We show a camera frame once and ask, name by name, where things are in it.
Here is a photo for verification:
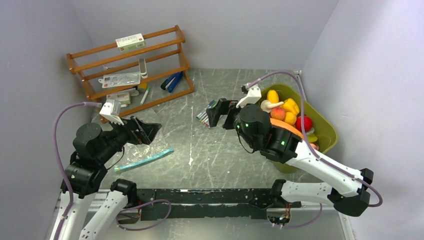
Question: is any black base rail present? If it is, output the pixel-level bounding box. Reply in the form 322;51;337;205
137;188;286;221

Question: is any olive green plastic bin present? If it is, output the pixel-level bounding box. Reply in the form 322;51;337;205
256;84;338;174

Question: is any yellow toy lemon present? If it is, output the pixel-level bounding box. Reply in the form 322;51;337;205
283;112;297;126

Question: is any white upright device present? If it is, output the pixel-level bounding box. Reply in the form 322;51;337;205
138;58;148;79

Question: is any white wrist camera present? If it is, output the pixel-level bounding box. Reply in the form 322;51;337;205
99;99;124;125
236;85;262;108

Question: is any yellow toy mango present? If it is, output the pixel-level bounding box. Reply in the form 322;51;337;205
266;89;280;104

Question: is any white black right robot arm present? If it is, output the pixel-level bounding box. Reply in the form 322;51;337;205
206;98;374;217

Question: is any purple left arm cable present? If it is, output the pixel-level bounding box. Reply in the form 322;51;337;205
49;101;103;240

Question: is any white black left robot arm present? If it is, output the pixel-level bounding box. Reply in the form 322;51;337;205
50;116;162;240

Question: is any wooden three-tier rack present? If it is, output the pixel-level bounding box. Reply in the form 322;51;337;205
66;25;195;117

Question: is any toy peach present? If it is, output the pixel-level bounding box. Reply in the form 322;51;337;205
270;106;286;121

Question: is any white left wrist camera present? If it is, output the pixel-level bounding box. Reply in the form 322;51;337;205
99;99;124;125

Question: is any white green box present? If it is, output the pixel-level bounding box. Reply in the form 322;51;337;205
115;33;146;53

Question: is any small white box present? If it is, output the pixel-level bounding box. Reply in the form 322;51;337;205
106;92;131;108

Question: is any yellow toy bell pepper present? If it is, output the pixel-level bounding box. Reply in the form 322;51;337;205
280;98;300;116

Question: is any orange toy papaya slice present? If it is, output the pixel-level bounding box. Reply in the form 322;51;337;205
270;118;305;140

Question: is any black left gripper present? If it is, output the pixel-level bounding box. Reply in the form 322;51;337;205
96;112;161;162

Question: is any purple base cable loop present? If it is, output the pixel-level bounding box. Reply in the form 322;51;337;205
115;199;172;232

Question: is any clear zip top bag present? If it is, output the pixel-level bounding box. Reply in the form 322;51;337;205
109;129;174;174

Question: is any flat white package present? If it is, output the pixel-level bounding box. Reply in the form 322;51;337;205
98;72;141;89

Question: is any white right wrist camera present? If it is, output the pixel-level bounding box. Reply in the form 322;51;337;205
236;85;262;108

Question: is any coloured marker pen set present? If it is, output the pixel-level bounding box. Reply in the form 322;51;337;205
196;100;217;128

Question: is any red toy pomegranate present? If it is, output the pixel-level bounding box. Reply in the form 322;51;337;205
295;115;314;133

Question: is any blue stapler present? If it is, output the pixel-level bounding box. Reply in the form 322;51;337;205
160;71;184;93

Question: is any white green marker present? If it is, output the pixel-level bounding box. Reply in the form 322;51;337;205
140;86;150;105

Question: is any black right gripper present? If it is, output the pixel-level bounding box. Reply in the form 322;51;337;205
206;98;257;149

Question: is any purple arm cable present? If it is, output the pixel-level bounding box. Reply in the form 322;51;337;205
245;70;384;208
49;101;103;240

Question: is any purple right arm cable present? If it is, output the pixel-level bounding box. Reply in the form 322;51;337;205
245;70;384;208

